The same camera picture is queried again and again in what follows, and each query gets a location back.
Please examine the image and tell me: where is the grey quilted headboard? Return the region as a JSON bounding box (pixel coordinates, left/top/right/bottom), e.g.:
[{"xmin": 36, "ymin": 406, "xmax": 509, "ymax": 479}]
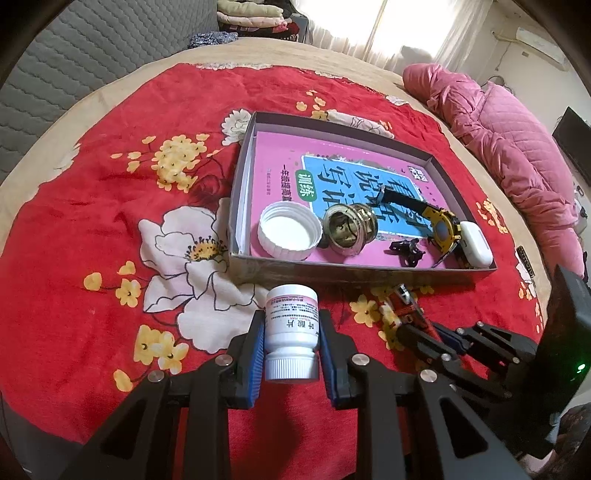
[{"xmin": 0, "ymin": 0, "xmax": 220, "ymax": 181}]

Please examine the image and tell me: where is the person's right forearm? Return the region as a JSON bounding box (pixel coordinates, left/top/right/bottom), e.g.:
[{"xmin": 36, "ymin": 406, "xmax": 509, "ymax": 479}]
[{"xmin": 547, "ymin": 406, "xmax": 591, "ymax": 472}]

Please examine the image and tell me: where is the stack of folded clothes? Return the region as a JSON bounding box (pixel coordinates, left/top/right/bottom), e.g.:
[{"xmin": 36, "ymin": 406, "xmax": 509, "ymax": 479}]
[{"xmin": 216, "ymin": 0, "xmax": 308, "ymax": 40}]

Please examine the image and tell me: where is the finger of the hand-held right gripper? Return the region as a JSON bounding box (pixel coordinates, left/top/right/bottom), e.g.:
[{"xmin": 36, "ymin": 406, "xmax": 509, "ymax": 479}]
[
  {"xmin": 433, "ymin": 322, "xmax": 540, "ymax": 367},
  {"xmin": 394, "ymin": 323, "xmax": 511, "ymax": 409}
]

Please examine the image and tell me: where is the white curtain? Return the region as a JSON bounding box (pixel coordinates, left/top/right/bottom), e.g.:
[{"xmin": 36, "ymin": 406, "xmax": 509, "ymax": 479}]
[{"xmin": 295, "ymin": 0, "xmax": 490, "ymax": 77}]

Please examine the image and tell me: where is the yellow black wristwatch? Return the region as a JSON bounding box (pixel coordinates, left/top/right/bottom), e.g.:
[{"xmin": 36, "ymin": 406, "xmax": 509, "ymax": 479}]
[{"xmin": 376, "ymin": 187, "xmax": 462, "ymax": 269}]

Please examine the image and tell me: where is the blue patterned cloth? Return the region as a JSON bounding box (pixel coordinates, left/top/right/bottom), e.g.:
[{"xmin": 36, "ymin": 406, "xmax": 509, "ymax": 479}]
[{"xmin": 188, "ymin": 31, "xmax": 240, "ymax": 49}]

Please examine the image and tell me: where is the white air conditioner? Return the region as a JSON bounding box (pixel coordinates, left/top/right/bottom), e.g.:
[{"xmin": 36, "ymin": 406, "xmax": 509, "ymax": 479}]
[{"xmin": 515, "ymin": 28, "xmax": 568, "ymax": 70}]

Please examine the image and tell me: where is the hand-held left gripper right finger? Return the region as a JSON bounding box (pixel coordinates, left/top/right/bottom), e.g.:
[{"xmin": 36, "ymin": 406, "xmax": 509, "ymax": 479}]
[{"xmin": 318, "ymin": 309, "xmax": 532, "ymax": 480}]

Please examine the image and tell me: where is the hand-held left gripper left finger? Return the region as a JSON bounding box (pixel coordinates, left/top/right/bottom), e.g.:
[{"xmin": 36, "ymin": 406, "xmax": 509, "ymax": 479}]
[{"xmin": 60, "ymin": 309, "xmax": 267, "ymax": 480}]

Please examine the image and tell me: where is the black hair clip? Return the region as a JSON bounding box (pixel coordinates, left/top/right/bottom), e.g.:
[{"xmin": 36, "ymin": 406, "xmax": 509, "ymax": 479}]
[{"xmin": 389, "ymin": 239, "xmax": 426, "ymax": 267}]

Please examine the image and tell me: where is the pink blue book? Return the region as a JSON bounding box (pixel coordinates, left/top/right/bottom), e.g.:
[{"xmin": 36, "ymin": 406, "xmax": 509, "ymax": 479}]
[{"xmin": 249, "ymin": 130, "xmax": 462, "ymax": 268}]

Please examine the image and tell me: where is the white earbuds case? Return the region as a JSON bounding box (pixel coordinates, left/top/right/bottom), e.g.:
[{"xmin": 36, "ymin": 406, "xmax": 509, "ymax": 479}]
[{"xmin": 458, "ymin": 222, "xmax": 495, "ymax": 268}]

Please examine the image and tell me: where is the black television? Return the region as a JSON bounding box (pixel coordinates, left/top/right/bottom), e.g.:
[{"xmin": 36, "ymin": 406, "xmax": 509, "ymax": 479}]
[{"xmin": 551, "ymin": 107, "xmax": 591, "ymax": 185}]

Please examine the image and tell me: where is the pink quilt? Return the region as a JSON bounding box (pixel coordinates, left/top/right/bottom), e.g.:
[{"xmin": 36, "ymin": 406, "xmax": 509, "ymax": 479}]
[{"xmin": 402, "ymin": 64, "xmax": 585, "ymax": 278}]

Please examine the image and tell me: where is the red black tube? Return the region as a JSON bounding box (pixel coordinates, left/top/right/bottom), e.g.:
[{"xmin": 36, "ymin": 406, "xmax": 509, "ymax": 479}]
[{"xmin": 379, "ymin": 284, "xmax": 437, "ymax": 342}]

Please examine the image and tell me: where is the gold rimmed glass jar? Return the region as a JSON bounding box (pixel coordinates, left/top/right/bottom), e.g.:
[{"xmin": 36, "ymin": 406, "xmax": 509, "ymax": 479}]
[{"xmin": 322, "ymin": 205, "xmax": 379, "ymax": 257}]

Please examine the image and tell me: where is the beige bed sheet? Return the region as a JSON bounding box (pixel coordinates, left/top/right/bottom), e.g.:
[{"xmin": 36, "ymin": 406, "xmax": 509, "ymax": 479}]
[{"xmin": 0, "ymin": 36, "xmax": 591, "ymax": 333}]

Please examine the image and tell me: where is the red floral blanket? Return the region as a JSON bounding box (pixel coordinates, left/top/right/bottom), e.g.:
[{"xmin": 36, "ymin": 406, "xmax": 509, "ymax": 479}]
[{"xmin": 0, "ymin": 62, "xmax": 552, "ymax": 462}]

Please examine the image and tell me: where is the white pill bottle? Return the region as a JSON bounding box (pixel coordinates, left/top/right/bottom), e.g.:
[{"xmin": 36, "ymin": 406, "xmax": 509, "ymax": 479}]
[{"xmin": 264, "ymin": 285, "xmax": 320, "ymax": 382}]

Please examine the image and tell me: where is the grey cardboard box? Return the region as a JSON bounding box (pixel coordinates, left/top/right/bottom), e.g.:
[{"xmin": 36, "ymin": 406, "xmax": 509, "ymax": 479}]
[{"xmin": 229, "ymin": 111, "xmax": 498, "ymax": 286}]

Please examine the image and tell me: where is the white ribbed jar lid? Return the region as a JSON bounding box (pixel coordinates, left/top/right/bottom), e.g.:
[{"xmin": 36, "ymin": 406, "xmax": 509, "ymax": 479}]
[{"xmin": 257, "ymin": 203, "xmax": 322, "ymax": 262}]

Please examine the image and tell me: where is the black blanket label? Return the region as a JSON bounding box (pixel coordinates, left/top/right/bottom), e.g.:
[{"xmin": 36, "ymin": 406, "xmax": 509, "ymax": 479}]
[{"xmin": 516, "ymin": 247, "xmax": 536, "ymax": 280}]

